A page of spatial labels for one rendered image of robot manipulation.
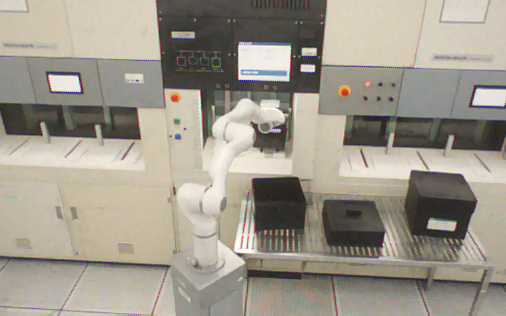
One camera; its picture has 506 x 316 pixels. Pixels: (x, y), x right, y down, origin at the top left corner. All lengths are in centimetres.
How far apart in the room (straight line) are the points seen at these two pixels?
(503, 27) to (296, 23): 105
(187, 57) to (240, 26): 34
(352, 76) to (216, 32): 77
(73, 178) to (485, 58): 253
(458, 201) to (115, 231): 216
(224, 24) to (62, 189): 154
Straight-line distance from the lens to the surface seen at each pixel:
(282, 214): 233
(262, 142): 280
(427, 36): 248
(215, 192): 191
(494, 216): 313
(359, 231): 229
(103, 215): 310
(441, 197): 241
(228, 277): 217
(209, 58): 242
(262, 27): 235
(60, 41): 266
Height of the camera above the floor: 222
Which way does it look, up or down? 28 degrees down
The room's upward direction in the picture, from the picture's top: 1 degrees clockwise
